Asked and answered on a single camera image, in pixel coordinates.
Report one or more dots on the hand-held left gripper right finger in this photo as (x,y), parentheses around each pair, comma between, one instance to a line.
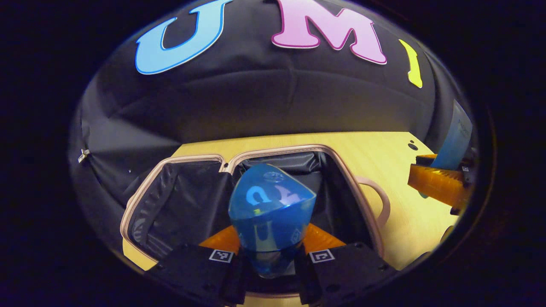
(349,268)

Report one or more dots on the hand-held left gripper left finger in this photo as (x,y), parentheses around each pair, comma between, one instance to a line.
(192,268)

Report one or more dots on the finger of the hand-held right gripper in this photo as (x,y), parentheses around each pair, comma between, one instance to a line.
(426,160)
(435,183)

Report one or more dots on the light blue skincare tube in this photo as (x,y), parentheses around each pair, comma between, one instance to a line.
(454,140)

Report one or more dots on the beige hard-shell suitcase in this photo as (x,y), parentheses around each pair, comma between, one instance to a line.
(183,200)

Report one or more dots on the dark blue skincare tube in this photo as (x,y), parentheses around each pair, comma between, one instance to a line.
(268,221)

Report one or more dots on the silver binder clip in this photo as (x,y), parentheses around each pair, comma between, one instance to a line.
(83,155)

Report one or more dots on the black backdrop cloth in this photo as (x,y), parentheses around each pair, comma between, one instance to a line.
(256,102)

